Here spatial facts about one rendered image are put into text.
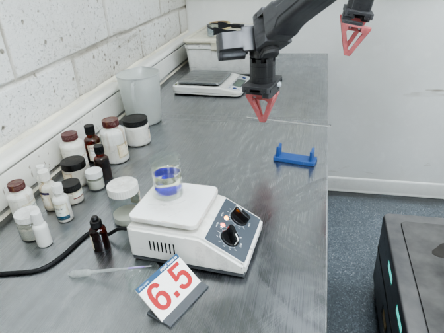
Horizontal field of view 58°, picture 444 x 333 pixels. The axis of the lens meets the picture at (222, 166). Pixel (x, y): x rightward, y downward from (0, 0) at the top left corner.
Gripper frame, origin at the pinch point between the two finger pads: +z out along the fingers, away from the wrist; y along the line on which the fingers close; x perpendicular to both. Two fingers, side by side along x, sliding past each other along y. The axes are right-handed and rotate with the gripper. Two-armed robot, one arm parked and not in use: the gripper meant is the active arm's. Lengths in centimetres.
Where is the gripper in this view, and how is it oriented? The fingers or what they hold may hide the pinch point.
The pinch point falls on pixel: (262, 118)
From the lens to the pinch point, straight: 96.1
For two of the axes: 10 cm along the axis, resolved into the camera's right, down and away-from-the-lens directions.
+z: 0.5, 8.8, 4.7
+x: 9.1, 1.5, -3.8
